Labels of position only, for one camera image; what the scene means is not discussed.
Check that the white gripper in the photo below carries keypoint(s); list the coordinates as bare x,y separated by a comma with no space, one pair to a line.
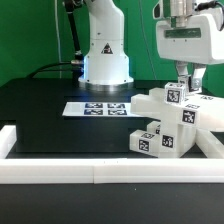
190,31

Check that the white tagged cube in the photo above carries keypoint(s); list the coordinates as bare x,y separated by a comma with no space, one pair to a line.
186,81
175,93

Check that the white chair back part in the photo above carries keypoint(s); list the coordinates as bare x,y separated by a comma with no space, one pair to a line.
201,111

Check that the white chair seat part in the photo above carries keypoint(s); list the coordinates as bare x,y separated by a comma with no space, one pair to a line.
175,139

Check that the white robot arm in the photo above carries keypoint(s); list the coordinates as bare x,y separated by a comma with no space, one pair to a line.
105,65

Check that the white marker sheet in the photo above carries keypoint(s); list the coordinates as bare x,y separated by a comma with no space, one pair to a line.
97,109

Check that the white U-shaped fence frame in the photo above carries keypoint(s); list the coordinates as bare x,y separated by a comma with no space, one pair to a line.
102,171

